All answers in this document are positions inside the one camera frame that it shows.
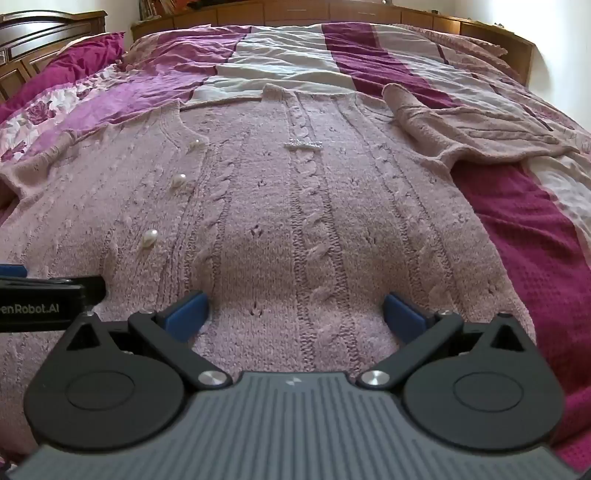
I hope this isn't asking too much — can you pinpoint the row of books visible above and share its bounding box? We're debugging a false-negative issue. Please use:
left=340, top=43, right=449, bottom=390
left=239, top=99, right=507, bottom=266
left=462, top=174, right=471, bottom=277
left=139, top=0, right=185, bottom=19

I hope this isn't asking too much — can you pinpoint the pink knit cardigan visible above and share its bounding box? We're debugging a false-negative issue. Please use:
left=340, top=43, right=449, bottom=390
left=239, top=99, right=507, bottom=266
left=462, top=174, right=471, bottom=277
left=0, top=83, right=580, bottom=467

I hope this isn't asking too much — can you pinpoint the striped pink and white bedspread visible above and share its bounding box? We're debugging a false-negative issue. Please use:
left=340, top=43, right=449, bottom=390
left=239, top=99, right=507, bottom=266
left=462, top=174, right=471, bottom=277
left=0, top=21, right=591, bottom=476

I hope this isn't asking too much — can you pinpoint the long wooden cabinet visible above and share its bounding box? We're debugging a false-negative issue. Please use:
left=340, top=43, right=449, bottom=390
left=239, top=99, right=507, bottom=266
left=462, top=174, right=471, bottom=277
left=130, top=0, right=536, bottom=86

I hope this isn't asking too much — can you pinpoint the magenta pillow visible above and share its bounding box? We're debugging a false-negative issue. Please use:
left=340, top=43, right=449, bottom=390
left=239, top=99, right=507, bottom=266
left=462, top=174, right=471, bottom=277
left=0, top=31, right=126, bottom=123

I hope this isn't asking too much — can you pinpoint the dark wooden headboard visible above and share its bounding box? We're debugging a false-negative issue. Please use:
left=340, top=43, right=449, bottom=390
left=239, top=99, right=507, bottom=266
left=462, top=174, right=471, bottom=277
left=0, top=10, right=108, bottom=102

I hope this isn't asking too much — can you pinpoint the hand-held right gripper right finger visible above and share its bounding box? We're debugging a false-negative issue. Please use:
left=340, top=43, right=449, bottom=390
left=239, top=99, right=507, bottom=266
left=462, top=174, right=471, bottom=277
left=356, top=292, right=529, bottom=389

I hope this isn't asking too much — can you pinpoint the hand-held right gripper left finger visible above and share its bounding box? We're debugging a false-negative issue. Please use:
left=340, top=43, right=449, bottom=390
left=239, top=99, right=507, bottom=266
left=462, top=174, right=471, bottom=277
left=65, top=291, right=233, bottom=389

